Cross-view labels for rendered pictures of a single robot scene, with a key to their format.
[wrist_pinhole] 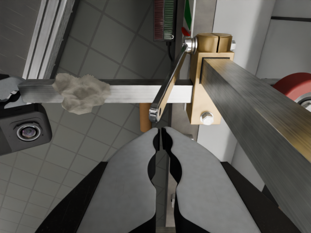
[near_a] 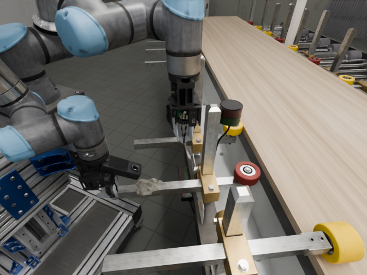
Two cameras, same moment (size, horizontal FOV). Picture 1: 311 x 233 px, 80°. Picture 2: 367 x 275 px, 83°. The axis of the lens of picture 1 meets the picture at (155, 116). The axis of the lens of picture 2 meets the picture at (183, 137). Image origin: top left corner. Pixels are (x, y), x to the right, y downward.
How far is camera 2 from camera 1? 60 cm
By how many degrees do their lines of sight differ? 80
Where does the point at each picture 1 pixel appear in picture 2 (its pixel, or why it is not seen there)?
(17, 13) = (73, 253)
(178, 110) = (205, 239)
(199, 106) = (205, 184)
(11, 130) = (131, 164)
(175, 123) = not seen: hidden behind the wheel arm
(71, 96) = (143, 187)
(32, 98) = (123, 190)
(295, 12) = not seen: hidden behind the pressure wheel
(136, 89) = (175, 183)
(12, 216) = not seen: outside the picture
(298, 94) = (239, 165)
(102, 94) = (159, 182)
